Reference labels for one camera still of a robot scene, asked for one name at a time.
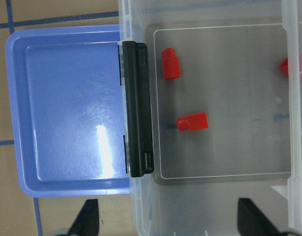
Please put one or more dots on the black box latch handle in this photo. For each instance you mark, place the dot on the black box latch handle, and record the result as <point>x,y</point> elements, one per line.
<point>139,121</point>

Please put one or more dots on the clear plastic storage box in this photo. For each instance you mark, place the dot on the clear plastic storage box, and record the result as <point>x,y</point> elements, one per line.
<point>230,52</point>

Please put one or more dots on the red block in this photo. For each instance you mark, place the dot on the red block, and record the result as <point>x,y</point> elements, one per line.
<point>193,122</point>
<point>171,64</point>
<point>284,67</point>

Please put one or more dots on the clear ribbed box lid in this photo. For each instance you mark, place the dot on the clear ribbed box lid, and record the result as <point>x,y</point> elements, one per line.
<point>292,23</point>

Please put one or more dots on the red block in box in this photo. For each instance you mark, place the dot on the red block in box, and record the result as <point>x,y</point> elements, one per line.
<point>284,67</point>

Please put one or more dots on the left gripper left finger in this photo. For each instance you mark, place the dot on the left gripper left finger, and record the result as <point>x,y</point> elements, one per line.
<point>87,222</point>

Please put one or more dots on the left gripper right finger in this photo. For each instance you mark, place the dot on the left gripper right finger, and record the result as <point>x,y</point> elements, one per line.
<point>251,221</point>

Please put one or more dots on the blue plastic tray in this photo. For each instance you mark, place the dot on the blue plastic tray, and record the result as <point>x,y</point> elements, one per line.
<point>67,111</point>

